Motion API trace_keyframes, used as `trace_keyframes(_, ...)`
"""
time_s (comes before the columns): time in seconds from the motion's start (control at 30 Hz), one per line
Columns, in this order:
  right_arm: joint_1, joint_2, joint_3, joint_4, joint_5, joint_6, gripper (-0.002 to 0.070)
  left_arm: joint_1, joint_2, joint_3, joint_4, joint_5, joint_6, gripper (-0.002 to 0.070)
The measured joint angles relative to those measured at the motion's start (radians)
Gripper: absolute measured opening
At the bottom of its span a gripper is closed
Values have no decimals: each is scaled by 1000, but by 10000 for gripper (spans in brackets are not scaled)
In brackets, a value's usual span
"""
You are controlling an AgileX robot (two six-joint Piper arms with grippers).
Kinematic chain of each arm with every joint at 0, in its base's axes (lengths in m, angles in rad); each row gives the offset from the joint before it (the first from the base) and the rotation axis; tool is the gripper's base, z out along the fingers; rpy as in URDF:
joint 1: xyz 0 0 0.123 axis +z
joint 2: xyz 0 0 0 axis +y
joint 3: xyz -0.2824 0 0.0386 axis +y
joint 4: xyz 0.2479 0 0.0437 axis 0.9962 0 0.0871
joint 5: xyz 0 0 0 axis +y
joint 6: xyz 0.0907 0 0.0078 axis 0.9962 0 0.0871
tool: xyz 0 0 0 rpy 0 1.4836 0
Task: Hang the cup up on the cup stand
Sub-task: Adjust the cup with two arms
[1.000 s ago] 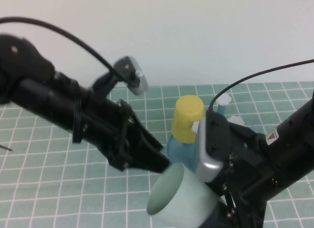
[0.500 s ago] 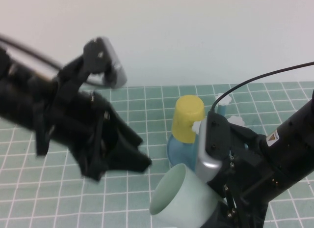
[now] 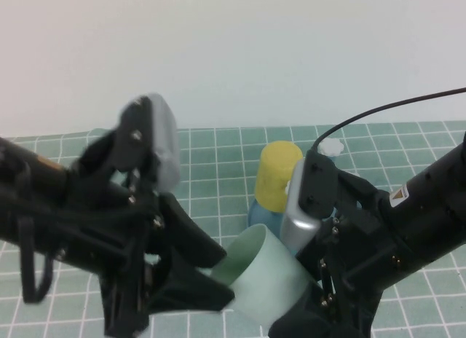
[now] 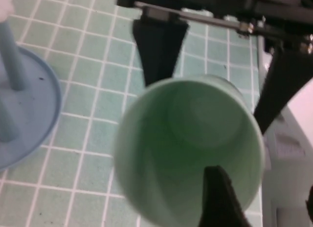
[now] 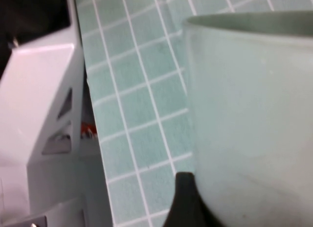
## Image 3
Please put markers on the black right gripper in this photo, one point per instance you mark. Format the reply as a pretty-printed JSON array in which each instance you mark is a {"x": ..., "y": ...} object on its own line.
[{"x": 356, "y": 261}]

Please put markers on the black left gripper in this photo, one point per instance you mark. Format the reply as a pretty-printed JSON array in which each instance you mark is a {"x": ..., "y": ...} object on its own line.
[{"x": 120, "y": 243}]

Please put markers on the pale green plastic cup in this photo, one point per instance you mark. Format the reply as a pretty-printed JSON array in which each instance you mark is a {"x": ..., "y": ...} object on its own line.
[{"x": 269, "y": 279}]

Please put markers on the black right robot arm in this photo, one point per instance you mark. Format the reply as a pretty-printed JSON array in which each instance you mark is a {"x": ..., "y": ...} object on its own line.
[{"x": 437, "y": 207}]

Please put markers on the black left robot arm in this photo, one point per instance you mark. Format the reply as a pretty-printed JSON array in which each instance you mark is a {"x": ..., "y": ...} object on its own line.
[{"x": 36, "y": 207}]

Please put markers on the blue cup stand flower pegs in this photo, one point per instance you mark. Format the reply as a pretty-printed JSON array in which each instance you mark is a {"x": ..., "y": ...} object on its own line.
[{"x": 265, "y": 216}]

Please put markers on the yellow plastic cup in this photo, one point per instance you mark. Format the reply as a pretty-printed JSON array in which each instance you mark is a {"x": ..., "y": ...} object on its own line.
[{"x": 276, "y": 170}]

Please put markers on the green checked tablecloth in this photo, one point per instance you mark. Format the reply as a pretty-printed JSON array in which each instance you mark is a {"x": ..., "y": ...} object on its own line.
[{"x": 218, "y": 152}]

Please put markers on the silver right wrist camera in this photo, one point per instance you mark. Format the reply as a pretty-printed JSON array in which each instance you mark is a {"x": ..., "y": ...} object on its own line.
[{"x": 298, "y": 225}]

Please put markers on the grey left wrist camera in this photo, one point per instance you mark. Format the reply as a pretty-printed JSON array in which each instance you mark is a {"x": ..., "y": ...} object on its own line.
[{"x": 165, "y": 141}]

